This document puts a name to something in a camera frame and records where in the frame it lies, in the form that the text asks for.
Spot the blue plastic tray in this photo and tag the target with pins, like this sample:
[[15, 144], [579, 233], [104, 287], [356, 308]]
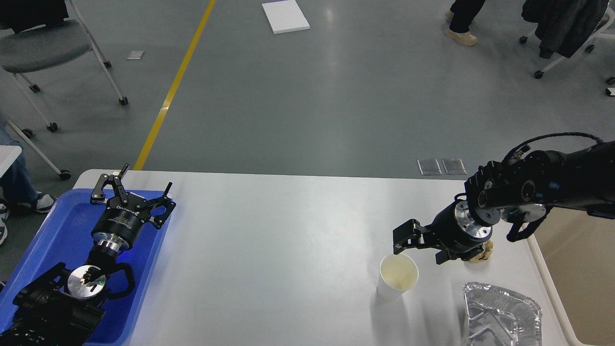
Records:
[[65, 236]]

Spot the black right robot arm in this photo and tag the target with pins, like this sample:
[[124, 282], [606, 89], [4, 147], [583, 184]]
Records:
[[521, 189]]

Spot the small paper on floor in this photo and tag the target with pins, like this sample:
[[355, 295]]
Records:
[[135, 55]]

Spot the crumpled brown paper ball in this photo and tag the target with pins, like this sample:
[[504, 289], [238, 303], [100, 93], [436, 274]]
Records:
[[485, 253]]

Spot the white chair frame left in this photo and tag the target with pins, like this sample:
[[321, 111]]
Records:
[[9, 153]]

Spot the floor plate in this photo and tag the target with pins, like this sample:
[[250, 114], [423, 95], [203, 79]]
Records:
[[429, 167], [454, 166]]

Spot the chair with dark jacket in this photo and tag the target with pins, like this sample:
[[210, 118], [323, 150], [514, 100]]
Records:
[[565, 26]]

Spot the white board on floor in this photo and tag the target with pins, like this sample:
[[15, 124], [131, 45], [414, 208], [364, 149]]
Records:
[[285, 16]]

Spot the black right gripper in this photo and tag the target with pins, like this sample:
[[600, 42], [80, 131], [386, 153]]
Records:
[[453, 231]]

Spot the person in dark trousers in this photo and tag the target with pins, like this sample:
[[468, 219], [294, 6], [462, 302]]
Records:
[[460, 16]]

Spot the right floor plate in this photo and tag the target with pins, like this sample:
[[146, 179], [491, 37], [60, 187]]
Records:
[[454, 166]]

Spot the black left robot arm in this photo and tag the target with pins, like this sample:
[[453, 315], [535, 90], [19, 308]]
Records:
[[83, 279]]

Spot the aluminium foil tray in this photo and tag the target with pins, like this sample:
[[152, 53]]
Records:
[[497, 316]]

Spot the white paper cup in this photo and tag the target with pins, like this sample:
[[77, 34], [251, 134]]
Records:
[[397, 274]]

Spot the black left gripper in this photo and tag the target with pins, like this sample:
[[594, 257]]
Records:
[[126, 214]]

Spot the beige plastic bin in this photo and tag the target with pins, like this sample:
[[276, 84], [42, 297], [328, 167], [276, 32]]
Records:
[[575, 254]]

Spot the seated person at left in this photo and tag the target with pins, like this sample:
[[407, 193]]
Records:
[[17, 189]]

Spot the left floor plate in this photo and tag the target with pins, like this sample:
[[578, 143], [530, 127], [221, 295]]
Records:
[[429, 167]]

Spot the grey office chair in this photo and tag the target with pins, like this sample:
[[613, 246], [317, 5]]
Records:
[[44, 36]]

